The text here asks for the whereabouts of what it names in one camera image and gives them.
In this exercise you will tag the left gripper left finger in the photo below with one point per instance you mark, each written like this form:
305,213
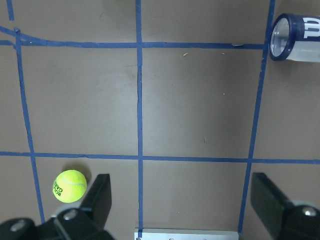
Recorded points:
87,221

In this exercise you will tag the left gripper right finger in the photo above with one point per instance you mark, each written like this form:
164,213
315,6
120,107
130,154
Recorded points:
284,219

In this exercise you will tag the white blue tennis ball can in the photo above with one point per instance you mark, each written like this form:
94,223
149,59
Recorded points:
295,38

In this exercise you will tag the tennis ball Roland Garros front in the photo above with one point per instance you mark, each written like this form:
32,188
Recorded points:
69,186

